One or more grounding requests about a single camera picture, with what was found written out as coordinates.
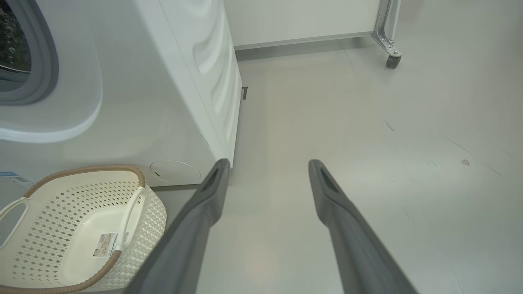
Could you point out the white perforated laundry basket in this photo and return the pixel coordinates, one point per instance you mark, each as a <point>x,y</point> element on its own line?
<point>41,228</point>

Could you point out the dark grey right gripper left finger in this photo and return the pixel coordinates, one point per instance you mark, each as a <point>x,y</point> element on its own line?
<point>184,245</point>

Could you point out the basket product label sticker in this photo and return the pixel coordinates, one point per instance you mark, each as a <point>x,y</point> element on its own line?
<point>105,245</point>

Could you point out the white front-load washing machine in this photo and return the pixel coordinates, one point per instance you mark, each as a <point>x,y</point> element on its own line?
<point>143,102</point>

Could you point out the white partition panel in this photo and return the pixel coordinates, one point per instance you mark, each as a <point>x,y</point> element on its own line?
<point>302,20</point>

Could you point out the grey rubber door gasket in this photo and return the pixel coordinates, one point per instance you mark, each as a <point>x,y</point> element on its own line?
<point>45,61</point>

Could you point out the metal leg with caster wheel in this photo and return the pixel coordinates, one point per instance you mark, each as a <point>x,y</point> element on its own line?
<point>386,36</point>

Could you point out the round filter cover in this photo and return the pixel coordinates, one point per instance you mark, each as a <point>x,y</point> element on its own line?
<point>175,172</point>

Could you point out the blue energy label sticker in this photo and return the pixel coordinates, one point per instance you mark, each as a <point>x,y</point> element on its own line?
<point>14,179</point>

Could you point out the stainless steel washing machine drum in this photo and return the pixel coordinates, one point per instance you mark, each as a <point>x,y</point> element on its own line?
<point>14,41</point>

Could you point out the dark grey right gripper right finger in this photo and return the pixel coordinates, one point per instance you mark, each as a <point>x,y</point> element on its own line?
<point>359,253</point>

